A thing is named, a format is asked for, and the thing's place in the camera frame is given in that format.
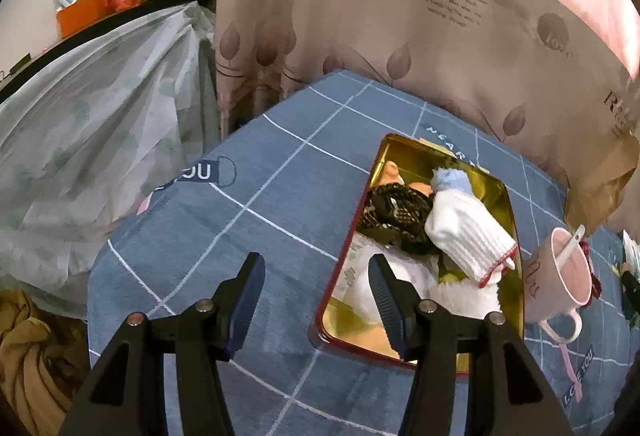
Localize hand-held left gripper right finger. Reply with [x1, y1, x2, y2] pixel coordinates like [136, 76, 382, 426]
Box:
[367, 253, 573, 436]

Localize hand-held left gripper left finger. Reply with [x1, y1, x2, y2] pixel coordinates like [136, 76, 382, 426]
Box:
[59, 252, 266, 436]

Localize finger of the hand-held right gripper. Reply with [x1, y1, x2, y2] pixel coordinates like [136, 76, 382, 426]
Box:
[620, 263, 640, 299]

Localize plain white sock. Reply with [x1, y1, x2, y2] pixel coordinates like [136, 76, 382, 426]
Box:
[345, 256, 441, 323]

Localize red and gold tin box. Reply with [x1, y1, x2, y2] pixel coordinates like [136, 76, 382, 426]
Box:
[310, 133, 526, 372]

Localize white fluffy pad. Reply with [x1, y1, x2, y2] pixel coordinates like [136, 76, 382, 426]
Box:
[435, 278, 501, 321]

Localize dark brown patterned sock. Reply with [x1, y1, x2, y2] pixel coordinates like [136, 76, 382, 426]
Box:
[361, 182, 441, 257]

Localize white sock with red trim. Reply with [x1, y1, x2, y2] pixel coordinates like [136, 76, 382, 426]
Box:
[424, 190, 518, 289]

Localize orange beige stocking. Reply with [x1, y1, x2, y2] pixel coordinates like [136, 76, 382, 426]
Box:
[382, 161, 433, 197]

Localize light blue knit sock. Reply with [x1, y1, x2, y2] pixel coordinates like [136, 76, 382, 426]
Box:
[430, 168, 473, 197]

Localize teal packet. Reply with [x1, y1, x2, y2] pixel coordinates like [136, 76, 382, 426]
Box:
[622, 230, 640, 267]

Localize white spoon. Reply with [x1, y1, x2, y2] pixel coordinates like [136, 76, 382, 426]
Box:
[555, 225, 586, 269]

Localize pink mug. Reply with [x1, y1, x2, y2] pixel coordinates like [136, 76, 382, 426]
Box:
[525, 227, 593, 344]

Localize brown paper bag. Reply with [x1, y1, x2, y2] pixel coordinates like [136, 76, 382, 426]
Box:
[565, 131, 640, 237]

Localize blue checked blanket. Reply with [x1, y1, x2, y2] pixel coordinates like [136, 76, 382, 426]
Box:
[87, 70, 640, 436]

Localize mustard yellow cloth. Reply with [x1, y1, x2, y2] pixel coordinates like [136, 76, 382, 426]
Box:
[0, 288, 91, 422]

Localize translucent plastic cover sheet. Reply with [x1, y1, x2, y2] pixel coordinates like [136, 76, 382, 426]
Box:
[0, 0, 221, 317]

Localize beige leaf print curtain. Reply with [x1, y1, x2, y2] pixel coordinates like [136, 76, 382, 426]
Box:
[215, 0, 640, 197]

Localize orange box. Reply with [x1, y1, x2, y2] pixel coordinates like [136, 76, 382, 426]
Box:
[56, 0, 108, 39]

